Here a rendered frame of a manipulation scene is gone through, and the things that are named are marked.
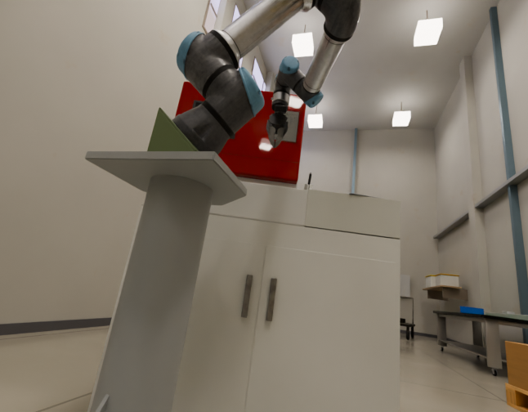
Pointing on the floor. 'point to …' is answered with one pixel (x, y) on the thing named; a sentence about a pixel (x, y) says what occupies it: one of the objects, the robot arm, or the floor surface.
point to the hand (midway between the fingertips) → (275, 144)
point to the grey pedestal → (158, 272)
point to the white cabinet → (289, 321)
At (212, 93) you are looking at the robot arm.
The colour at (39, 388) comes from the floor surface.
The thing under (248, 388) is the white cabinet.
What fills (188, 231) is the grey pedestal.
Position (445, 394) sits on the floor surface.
